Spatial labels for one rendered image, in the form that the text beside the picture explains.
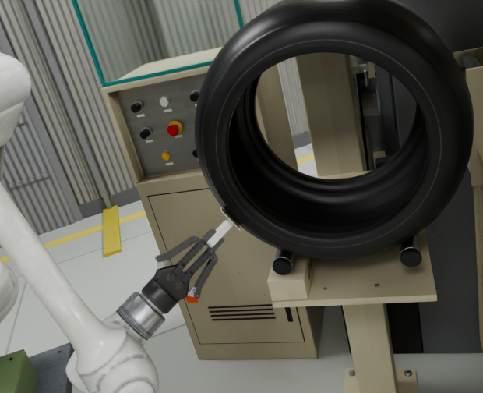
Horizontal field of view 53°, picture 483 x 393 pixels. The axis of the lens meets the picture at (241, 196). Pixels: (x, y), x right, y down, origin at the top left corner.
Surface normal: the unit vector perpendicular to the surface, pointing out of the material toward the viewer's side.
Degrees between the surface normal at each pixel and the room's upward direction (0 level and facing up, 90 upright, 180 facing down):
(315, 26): 79
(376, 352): 90
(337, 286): 0
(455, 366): 0
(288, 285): 90
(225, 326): 90
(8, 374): 2
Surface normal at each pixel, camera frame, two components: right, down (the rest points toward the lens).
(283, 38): -0.29, 0.29
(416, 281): -0.24, -0.88
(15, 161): 0.26, 0.35
